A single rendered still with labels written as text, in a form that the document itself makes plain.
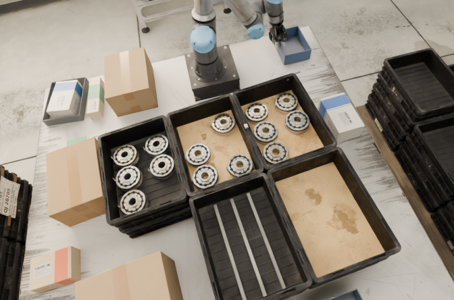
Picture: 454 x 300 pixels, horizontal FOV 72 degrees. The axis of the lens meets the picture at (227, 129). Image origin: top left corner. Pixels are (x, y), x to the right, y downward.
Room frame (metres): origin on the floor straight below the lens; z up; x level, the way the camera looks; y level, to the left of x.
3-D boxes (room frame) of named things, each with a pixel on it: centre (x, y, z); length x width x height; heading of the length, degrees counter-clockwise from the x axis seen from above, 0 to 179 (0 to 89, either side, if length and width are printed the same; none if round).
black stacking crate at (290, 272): (0.25, 0.01, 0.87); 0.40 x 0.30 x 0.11; 9
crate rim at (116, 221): (0.60, 0.37, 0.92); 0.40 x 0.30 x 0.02; 9
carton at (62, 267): (0.32, 0.77, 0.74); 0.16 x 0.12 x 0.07; 97
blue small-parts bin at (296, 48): (1.27, -0.44, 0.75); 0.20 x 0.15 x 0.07; 5
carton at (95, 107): (1.17, 0.66, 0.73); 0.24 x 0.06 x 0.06; 1
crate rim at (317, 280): (0.30, -0.29, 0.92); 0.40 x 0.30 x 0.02; 9
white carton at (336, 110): (0.75, -0.53, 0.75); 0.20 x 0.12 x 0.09; 6
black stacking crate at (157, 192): (0.60, 0.37, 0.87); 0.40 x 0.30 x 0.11; 9
